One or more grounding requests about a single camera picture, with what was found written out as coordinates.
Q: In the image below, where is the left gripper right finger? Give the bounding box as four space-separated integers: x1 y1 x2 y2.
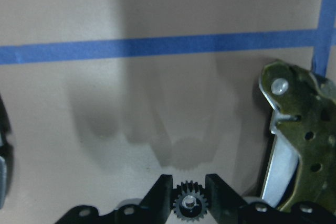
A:
205 174 247 223

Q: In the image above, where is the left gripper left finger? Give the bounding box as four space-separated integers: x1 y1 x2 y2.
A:
140 174 173 223

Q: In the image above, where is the small black bevel gear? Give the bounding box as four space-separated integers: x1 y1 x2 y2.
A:
172 181 208 222

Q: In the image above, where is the olive green brake shoe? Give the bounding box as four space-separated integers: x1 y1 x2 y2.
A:
259 60 335 214

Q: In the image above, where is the black brake pad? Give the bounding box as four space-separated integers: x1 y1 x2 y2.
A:
1 98 13 209

